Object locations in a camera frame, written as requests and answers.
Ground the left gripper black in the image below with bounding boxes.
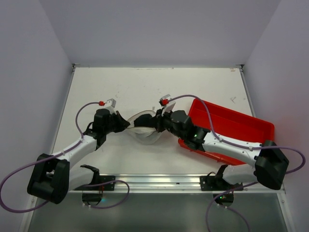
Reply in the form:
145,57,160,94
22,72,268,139
103,110,130,134

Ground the black bra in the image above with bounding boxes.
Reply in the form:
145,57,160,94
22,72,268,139
134,114,158,128

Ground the white mesh laundry bag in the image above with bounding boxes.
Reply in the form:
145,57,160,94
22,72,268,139
125,109,161,145

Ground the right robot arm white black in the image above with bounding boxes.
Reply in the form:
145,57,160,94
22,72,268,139
154,109,289,190

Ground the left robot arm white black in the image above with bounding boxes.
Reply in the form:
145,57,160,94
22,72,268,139
27,109,130,204

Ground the red plastic tray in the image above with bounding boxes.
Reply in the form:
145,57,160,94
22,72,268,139
178,98,275,166

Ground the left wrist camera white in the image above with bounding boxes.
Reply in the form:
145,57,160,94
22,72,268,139
98,99,116,114

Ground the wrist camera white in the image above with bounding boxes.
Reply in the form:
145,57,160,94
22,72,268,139
159,94,176,116
98,99,116,114

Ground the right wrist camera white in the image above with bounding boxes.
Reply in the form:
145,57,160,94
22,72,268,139
159,94,176,116

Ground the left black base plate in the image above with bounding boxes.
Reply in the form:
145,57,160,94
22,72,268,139
72,175,116,191

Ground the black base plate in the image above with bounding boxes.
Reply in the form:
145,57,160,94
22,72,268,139
72,175,116,191
199,175,243,191

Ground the aluminium mounting rail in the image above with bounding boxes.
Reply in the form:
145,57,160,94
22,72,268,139
70,174,285,194

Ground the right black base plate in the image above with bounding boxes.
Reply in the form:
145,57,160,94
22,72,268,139
199,175,243,191

